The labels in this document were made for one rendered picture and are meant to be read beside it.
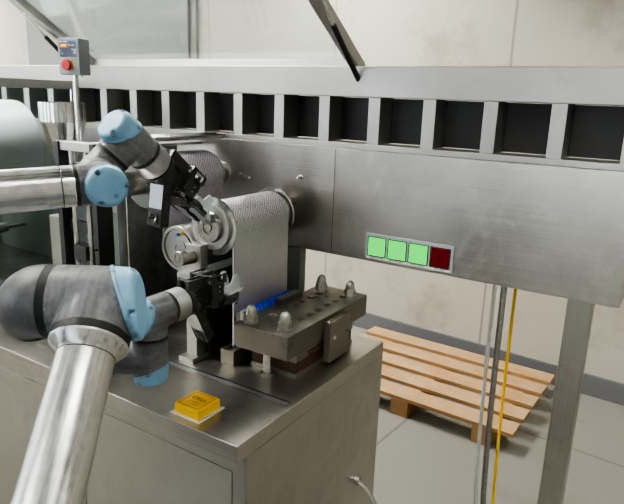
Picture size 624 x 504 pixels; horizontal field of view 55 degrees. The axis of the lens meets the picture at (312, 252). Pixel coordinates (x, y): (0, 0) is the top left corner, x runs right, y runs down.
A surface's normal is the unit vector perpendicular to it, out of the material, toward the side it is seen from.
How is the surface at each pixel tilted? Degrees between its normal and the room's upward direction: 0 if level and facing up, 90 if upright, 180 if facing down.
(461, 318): 90
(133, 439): 90
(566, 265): 90
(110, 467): 90
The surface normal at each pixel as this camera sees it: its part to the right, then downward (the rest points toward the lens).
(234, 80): -0.54, 0.19
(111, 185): 0.45, 0.24
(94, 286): 0.09, -0.56
